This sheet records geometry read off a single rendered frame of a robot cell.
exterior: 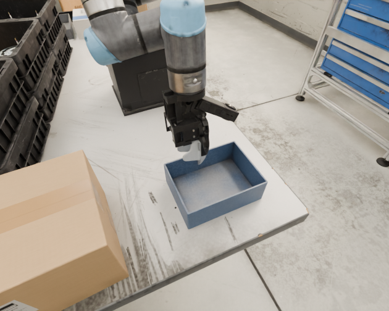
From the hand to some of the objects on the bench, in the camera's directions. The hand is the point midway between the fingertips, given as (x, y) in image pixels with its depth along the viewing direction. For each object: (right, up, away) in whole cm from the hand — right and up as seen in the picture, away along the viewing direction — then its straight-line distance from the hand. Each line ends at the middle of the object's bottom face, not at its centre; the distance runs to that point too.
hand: (200, 158), depth 61 cm
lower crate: (-71, +18, +23) cm, 76 cm away
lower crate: (-78, +40, +43) cm, 97 cm away
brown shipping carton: (-33, -21, -13) cm, 41 cm away
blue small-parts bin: (+3, -8, -1) cm, 9 cm away
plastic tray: (-81, +70, +70) cm, 128 cm away
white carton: (-61, +71, +72) cm, 118 cm away
